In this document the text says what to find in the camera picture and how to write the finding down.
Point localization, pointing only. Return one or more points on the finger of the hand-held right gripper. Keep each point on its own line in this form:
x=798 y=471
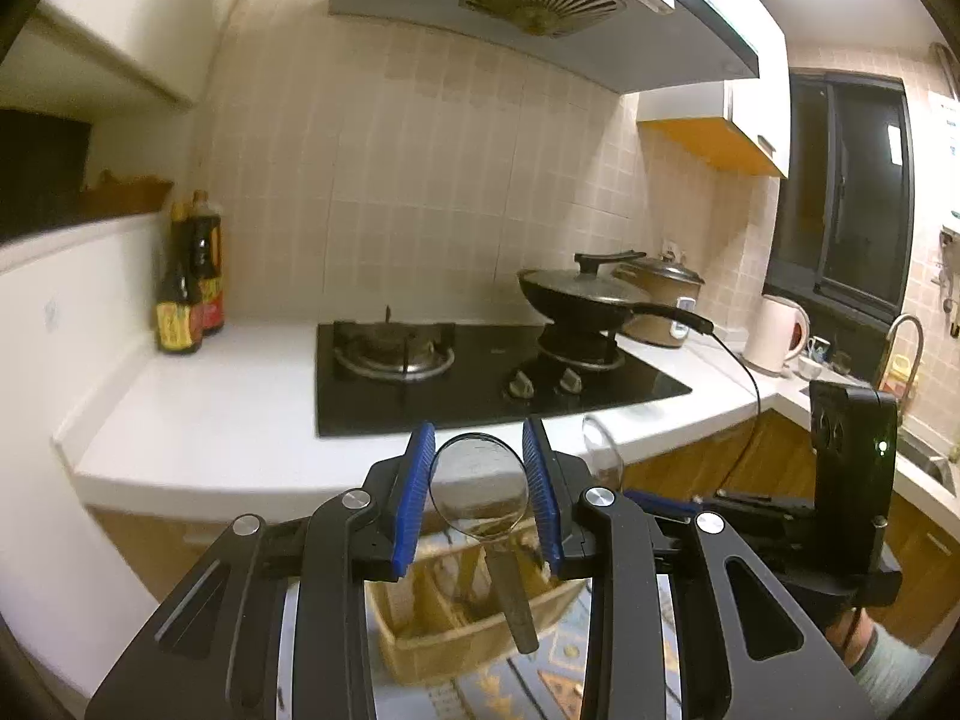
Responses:
x=742 y=497
x=656 y=504

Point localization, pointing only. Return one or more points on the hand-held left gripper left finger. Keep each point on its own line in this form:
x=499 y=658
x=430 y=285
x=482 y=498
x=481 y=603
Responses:
x=416 y=495

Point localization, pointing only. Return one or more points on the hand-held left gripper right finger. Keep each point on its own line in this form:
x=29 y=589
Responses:
x=540 y=495

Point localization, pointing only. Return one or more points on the clear plastic spoon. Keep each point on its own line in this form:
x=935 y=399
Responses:
x=480 y=487
x=602 y=450

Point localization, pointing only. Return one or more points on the yellow plastic utensil basket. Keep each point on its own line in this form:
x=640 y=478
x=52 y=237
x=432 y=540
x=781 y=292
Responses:
x=420 y=645

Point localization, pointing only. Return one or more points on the person's right forearm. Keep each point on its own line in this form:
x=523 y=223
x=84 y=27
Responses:
x=892 y=667

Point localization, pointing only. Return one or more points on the wooden base cabinet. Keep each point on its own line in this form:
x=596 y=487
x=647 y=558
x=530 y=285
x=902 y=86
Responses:
x=690 y=472

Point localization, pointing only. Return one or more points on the steel sink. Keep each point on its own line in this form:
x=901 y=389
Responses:
x=934 y=465

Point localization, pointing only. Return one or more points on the white cup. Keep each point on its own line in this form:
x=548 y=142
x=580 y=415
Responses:
x=810 y=367

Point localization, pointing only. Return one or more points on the black gas stove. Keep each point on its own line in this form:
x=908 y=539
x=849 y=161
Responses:
x=480 y=390

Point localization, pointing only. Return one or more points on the patterned cup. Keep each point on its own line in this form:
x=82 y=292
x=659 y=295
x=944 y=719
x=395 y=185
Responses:
x=819 y=349

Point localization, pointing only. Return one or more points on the silver faucet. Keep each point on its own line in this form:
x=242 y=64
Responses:
x=900 y=326

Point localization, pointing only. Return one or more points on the white electric kettle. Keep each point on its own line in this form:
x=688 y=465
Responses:
x=772 y=334

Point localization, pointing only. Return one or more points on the black wok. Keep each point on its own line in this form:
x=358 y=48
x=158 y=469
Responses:
x=570 y=315

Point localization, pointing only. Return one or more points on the blue patterned tablecloth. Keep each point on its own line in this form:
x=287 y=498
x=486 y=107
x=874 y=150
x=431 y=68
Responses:
x=555 y=682

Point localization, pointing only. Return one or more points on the beige rice cooker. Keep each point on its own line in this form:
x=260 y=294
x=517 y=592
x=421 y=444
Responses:
x=667 y=281

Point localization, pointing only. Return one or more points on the glass wok lid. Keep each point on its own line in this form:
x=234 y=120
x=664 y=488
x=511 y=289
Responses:
x=592 y=264

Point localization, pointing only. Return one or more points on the dark window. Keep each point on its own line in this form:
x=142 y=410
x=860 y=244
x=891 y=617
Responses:
x=840 y=187

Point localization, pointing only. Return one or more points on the small dark sauce bottle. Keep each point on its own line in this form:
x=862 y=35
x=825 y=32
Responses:
x=178 y=315

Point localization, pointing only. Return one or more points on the large dark sauce bottle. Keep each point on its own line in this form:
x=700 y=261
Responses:
x=210 y=270

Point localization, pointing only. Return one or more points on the white water heater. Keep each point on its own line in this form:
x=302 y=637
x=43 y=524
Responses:
x=949 y=165

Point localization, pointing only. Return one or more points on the brown wooden tray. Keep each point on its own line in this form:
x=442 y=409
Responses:
x=124 y=196

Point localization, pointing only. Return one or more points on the grey range hood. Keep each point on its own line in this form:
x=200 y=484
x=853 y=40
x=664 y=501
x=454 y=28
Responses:
x=540 y=0

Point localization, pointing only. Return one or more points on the white orange wall cabinet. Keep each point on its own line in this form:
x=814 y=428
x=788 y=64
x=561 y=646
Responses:
x=750 y=75

